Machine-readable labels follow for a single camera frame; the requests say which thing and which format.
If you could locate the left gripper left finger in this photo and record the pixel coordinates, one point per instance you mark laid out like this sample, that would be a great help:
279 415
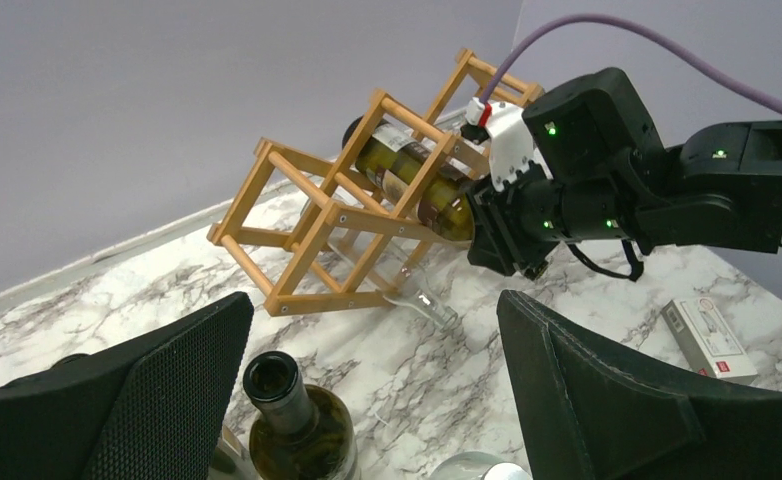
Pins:
151 407

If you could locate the dark wine bottle front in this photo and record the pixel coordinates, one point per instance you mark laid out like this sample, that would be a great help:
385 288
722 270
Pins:
391 159

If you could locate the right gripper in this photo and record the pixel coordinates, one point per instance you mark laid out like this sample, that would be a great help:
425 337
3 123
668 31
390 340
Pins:
514 230

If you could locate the wooden wine rack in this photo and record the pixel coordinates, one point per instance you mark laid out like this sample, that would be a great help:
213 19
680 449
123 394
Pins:
283 264

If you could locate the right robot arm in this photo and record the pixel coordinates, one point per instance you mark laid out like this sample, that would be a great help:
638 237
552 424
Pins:
585 162

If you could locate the round clear bottle silver cap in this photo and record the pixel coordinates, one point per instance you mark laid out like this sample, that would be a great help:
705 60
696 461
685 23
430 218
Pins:
475 465

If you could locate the clear square glass bottle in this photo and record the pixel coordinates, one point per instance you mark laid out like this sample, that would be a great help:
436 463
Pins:
400 278

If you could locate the small white cardboard box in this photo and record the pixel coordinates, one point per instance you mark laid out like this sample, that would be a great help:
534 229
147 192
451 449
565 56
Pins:
706 340

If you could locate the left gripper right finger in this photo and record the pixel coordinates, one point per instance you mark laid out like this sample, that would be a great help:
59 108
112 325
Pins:
592 408

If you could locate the dark wine bottle middle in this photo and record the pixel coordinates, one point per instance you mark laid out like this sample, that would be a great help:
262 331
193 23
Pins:
302 431

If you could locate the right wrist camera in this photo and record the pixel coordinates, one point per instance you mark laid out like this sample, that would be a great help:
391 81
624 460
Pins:
513 151

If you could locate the dark wine bottle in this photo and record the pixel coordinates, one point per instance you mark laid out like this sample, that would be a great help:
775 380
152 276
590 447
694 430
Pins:
302 431
391 159

